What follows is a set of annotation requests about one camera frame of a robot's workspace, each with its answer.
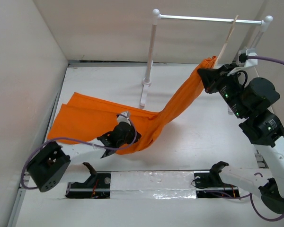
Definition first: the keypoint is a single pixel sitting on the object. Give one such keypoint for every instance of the orange trousers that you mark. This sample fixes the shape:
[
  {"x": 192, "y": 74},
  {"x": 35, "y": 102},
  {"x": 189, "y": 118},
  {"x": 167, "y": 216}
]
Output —
[{"x": 85, "y": 117}]

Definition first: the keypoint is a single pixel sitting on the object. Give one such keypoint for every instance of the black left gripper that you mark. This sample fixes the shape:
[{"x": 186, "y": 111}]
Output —
[{"x": 133, "y": 133}]

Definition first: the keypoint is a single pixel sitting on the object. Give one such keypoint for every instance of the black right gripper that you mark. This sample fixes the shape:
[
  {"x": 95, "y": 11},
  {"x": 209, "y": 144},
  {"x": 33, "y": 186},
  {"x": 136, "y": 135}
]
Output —
[{"x": 212, "y": 78}]

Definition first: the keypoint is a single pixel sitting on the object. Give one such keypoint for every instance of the white clothes rack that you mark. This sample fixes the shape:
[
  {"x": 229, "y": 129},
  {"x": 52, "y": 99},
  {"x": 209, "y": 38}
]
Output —
[{"x": 188, "y": 40}]

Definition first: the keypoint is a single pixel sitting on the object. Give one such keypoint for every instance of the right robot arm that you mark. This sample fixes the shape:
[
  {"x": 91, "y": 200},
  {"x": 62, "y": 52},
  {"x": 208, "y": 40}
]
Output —
[{"x": 263, "y": 129}]

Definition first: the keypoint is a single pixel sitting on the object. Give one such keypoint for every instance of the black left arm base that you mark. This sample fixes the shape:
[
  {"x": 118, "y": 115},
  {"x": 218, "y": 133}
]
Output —
[{"x": 96, "y": 186}]

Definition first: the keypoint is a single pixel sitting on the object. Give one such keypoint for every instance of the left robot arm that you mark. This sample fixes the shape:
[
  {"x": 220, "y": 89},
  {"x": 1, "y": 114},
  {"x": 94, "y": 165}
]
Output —
[{"x": 56, "y": 163}]

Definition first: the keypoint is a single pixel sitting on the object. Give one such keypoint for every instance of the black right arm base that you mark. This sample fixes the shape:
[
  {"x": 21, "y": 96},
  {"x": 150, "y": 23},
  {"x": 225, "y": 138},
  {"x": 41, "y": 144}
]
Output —
[{"x": 205, "y": 187}]

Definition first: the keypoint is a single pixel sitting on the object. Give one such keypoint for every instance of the white foam front panel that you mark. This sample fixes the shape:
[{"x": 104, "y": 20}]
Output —
[{"x": 52, "y": 209}]

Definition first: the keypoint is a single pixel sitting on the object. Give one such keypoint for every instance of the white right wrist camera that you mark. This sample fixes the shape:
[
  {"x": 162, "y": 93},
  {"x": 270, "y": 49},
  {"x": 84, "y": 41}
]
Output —
[{"x": 243, "y": 62}]

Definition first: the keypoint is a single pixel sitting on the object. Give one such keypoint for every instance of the wooden clothes hanger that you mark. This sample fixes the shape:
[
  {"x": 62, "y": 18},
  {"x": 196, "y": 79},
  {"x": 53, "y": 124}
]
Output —
[{"x": 226, "y": 42}]

